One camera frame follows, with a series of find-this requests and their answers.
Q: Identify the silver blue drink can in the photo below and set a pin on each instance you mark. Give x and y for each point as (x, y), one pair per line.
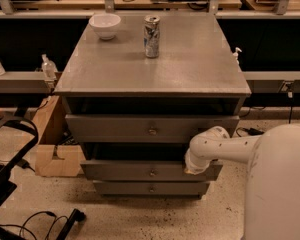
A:
(151, 36)

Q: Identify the clear pump bottle left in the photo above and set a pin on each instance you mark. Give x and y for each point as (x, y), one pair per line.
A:
(49, 68)

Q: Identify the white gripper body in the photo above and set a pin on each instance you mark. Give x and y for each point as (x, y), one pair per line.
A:
(194, 162)

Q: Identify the grey drawer cabinet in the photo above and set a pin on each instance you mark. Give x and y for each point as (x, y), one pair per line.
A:
(195, 73)

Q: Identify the black chair frame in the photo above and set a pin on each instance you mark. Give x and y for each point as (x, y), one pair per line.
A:
(6, 186)

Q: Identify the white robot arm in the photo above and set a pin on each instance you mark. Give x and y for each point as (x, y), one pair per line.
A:
(272, 195)

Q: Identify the grey drawer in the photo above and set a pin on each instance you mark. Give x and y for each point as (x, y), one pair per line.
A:
(144, 128)
(143, 162)
(151, 188)

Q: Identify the grey bottom drawer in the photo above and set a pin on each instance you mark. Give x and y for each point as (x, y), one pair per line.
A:
(151, 188)

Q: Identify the small white pump bottle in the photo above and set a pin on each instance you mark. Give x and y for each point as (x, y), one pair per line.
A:
(237, 53)

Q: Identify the white bowl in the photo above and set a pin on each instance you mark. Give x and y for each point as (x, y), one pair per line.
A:
(105, 25)

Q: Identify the wooden block stand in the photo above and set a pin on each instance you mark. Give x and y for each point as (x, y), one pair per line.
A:
(51, 158)

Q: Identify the grey top drawer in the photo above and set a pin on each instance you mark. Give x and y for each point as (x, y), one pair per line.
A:
(144, 128)

